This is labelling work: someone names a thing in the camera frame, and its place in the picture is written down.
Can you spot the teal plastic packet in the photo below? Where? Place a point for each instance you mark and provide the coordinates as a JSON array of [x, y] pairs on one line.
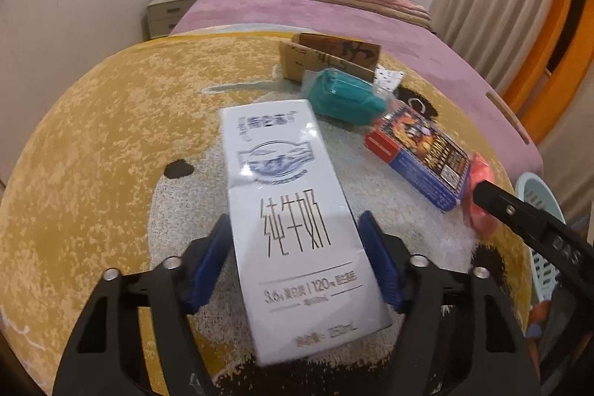
[[335, 94]]

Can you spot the colourful snack box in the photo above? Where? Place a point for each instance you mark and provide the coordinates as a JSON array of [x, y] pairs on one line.
[[423, 155]]

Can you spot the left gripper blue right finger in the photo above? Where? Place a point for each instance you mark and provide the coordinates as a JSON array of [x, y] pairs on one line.
[[383, 266]]

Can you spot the pink plastic pouch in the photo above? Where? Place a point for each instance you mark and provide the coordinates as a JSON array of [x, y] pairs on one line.
[[476, 217]]

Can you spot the bed with purple cover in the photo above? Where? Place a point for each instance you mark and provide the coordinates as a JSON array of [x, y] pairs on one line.
[[418, 48]]

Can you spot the beige nightstand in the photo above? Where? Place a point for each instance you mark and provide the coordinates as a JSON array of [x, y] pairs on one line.
[[164, 15]]

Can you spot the white wardrobe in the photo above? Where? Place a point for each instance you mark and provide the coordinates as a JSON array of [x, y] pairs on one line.
[[46, 46]]

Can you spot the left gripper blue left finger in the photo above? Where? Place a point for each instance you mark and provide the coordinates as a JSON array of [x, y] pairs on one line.
[[205, 275]]

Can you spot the brown cardboard piece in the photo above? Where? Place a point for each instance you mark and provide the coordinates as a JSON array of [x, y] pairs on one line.
[[315, 52]]

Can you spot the white heart-patterned packet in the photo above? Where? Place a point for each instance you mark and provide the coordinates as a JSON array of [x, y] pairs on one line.
[[387, 79]]

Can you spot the white milk carton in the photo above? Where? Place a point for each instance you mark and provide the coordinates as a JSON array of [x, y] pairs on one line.
[[306, 281]]

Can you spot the orange curtain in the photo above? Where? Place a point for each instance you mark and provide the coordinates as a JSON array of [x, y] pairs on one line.
[[553, 71]]

